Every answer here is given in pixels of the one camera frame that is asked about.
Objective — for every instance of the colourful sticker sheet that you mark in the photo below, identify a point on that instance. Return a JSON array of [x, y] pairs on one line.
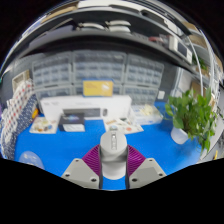
[[125, 126], [42, 125]]

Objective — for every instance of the red blue checkered cloth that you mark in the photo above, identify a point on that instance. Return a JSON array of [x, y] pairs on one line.
[[15, 113]]

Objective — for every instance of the small black box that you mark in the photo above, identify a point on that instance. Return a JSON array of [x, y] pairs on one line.
[[71, 122]]

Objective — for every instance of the long white keyboard box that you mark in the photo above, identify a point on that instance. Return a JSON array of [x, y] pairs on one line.
[[76, 102]]

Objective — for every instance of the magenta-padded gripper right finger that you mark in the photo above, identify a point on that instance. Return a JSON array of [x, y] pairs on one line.
[[146, 172]]

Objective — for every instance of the white and blue tissue box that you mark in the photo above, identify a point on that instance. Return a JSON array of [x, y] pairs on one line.
[[146, 115]]

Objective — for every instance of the white woven basket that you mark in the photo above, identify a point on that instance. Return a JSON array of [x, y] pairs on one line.
[[20, 80]]

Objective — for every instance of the dark wall shelf unit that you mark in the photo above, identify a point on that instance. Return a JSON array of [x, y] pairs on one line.
[[110, 33]]

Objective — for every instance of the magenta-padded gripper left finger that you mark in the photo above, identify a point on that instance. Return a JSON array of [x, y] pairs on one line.
[[80, 173]]

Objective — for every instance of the yellow and blue box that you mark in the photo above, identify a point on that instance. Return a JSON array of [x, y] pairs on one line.
[[97, 88]]

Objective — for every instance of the white computer mouse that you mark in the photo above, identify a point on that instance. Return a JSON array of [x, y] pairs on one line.
[[113, 153]]

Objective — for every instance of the green plant in white pot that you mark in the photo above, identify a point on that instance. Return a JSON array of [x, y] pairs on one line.
[[193, 116]]

